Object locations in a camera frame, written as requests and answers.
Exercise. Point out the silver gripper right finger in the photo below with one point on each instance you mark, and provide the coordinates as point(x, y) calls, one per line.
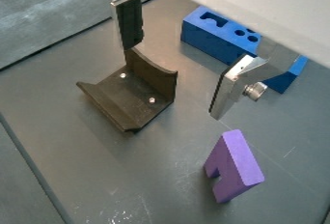
point(241, 79)

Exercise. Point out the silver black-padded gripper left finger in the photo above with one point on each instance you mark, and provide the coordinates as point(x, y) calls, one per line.
point(126, 14)

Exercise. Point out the purple double-square block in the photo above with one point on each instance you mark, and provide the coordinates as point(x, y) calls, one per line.
point(231, 162)

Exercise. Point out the blue shape-sorter block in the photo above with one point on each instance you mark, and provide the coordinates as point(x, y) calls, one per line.
point(217, 36)

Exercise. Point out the black curved holder stand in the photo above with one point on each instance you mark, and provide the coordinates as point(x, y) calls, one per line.
point(134, 93)

